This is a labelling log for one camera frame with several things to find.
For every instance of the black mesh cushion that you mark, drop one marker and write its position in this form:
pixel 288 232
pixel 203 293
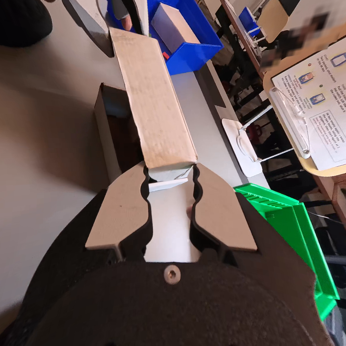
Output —
pixel 24 21

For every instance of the green plastic bin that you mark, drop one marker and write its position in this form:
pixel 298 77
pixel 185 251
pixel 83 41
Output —
pixel 292 229

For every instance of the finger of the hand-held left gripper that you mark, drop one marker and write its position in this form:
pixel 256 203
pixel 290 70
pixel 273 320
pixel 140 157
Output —
pixel 92 24
pixel 141 16

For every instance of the instruction sheet on clipboard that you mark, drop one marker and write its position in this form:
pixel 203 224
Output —
pixel 321 169

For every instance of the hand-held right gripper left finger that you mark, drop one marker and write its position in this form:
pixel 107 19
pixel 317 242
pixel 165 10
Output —
pixel 119 210

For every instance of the person's left hand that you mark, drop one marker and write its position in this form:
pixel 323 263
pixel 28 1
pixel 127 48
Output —
pixel 127 23

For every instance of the person's right hand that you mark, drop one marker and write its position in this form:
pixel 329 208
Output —
pixel 189 211

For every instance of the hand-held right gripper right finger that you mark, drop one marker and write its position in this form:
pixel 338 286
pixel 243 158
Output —
pixel 221 216

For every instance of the blue plastic bin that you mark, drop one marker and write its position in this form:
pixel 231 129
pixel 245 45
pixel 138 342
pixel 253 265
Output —
pixel 247 17
pixel 194 56

